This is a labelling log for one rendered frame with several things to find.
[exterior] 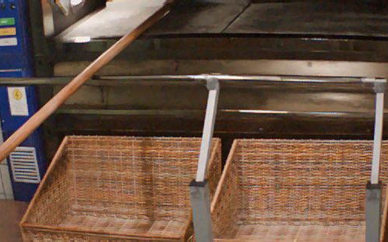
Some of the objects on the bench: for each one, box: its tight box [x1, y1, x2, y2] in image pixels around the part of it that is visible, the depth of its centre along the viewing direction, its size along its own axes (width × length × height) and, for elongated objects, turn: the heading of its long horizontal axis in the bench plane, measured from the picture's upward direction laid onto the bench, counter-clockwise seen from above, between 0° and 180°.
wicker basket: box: [19, 136, 222, 242], centre depth 295 cm, size 49×56×28 cm
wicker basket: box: [211, 139, 388, 242], centre depth 277 cm, size 49×56×28 cm
